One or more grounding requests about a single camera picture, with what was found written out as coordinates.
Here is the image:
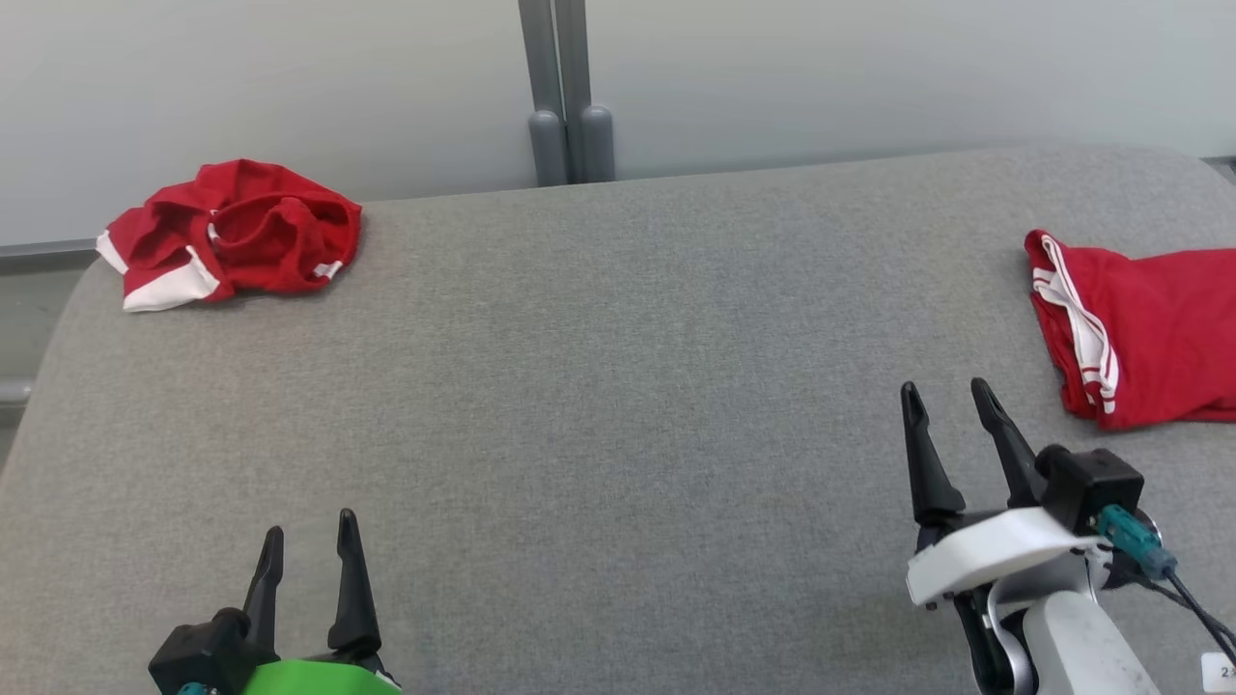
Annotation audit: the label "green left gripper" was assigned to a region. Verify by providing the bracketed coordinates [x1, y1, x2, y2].
[237, 509, 403, 695]

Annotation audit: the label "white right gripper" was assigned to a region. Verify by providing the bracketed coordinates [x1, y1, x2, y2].
[900, 376, 1111, 611]

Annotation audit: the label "red jersey with black print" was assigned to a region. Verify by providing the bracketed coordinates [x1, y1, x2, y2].
[1024, 229, 1236, 431]

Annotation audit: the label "red shorts with white stripes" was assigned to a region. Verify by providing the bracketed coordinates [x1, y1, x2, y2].
[96, 159, 363, 313]

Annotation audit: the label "grey fabric sofa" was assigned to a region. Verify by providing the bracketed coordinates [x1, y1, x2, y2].
[0, 145, 1236, 695]

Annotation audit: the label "teal right camera cable connector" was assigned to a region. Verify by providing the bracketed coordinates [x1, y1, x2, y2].
[1096, 504, 1180, 581]

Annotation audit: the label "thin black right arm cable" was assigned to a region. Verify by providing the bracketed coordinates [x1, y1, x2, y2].
[1154, 568, 1236, 662]

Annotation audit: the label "grey vertical wall post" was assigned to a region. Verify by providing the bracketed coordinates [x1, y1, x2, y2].
[555, 0, 616, 184]
[519, 0, 568, 187]

